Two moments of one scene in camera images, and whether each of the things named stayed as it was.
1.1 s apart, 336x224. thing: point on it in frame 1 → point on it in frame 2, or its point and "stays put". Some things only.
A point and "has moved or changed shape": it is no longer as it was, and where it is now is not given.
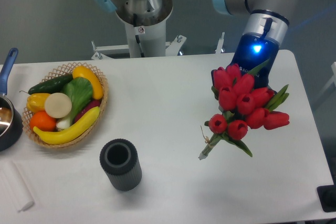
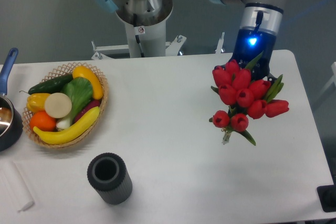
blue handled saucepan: x=11 y=116 stays put
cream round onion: x=58 y=105 stays put
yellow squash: x=82 y=72 stays put
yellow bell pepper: x=36 y=102 stays put
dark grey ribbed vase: x=119 y=159 → x=107 y=173
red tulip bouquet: x=243 y=106 has moved or changed shape
